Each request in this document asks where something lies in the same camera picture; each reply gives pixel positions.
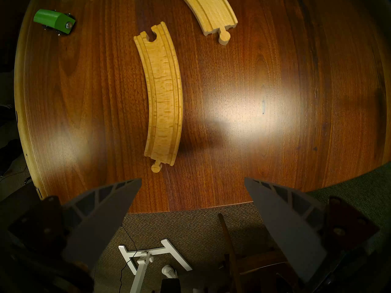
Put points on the green toy train car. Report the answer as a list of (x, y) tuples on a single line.
[(50, 19)]

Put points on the curved wooden track piece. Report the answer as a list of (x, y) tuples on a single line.
[(210, 11), (163, 97)]

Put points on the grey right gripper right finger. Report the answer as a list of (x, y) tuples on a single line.
[(287, 222)]

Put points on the dark wooden chair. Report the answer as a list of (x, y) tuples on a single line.
[(232, 258)]

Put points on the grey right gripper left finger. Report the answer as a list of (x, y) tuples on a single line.
[(97, 222)]

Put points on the white metal floor stand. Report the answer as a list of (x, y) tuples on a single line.
[(142, 260)]

